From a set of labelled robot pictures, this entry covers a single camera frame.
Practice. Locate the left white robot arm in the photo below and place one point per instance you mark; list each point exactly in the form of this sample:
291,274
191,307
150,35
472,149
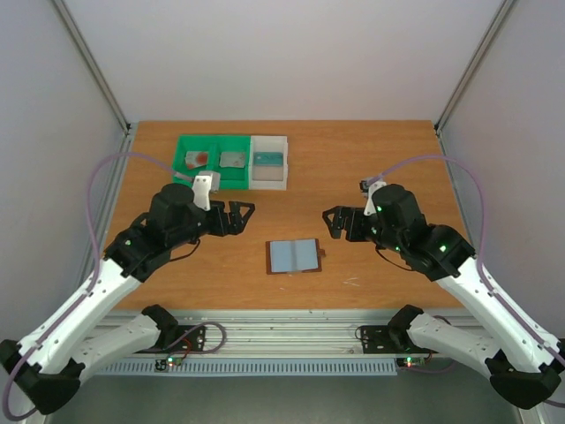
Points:
172,220

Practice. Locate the green two-compartment bin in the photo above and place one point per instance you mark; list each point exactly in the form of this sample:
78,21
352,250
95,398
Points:
231,178

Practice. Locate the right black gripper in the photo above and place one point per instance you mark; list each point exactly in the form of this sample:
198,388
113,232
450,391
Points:
350,225

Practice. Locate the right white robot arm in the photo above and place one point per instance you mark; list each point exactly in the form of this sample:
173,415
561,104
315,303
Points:
522,361

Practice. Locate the brown leather card holder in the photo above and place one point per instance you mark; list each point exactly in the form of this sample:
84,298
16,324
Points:
294,256

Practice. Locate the left green circuit board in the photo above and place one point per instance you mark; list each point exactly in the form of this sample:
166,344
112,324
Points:
165,365

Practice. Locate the grey slotted cable duct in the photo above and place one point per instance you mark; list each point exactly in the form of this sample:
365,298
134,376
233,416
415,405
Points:
242,367

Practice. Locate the aluminium rail frame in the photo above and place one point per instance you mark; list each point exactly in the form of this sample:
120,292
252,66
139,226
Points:
282,335

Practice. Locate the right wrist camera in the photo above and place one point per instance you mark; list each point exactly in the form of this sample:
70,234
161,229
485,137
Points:
368,187

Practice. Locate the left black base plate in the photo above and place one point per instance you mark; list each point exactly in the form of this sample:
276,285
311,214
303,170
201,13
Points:
190,339

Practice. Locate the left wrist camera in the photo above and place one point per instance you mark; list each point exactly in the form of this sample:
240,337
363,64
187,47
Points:
205,183

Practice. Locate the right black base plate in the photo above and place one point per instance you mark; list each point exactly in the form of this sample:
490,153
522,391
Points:
375,339

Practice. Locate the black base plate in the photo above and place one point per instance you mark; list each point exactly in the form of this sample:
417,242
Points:
190,339
375,339

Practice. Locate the green circuit board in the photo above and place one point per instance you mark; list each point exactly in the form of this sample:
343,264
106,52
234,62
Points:
165,365
411,362

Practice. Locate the teal card in bin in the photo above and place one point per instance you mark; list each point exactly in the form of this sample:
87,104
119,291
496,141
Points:
272,159

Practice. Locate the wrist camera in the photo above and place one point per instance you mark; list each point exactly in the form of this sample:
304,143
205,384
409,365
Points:
368,187
205,183

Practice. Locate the right green circuit board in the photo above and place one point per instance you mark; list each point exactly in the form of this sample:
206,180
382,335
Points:
411,362

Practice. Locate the white translucent bin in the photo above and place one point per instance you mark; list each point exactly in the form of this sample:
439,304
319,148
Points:
268,178

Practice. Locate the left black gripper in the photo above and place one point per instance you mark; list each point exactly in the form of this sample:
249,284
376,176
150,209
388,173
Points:
237,226

